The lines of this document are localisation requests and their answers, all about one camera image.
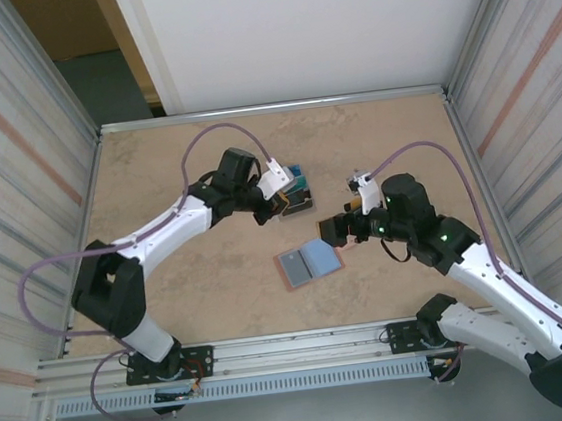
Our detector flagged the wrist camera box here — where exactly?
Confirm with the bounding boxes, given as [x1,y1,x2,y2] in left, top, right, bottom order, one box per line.
[344,168,386,214]
[254,154,301,200]

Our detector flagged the small controller board with wires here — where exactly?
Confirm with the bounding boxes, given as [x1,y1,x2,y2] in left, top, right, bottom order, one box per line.
[152,385,205,405]
[425,354,461,373]

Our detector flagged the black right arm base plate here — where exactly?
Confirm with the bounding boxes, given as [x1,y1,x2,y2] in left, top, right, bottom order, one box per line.
[385,316,445,356]

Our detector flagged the aluminium mounting rail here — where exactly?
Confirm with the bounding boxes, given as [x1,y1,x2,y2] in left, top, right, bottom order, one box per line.
[24,299,562,399]

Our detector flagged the dark grey card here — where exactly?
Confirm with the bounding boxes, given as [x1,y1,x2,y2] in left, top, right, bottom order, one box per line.
[276,248,313,289]

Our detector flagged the aluminium table edge rail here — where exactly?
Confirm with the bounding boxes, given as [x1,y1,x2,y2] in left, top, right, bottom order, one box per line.
[98,82,451,138]
[44,128,126,358]
[441,83,541,309]

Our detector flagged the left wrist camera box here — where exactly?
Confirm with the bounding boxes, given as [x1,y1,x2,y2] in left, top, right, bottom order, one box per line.
[254,154,301,200]

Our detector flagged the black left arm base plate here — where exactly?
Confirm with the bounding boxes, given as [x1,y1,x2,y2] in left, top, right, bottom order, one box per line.
[123,344,217,388]

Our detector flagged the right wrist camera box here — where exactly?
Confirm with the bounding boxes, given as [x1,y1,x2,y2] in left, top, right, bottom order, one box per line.
[344,168,386,214]

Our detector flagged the grey slotted cable duct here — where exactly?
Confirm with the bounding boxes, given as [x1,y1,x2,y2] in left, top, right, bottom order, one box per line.
[51,359,433,419]

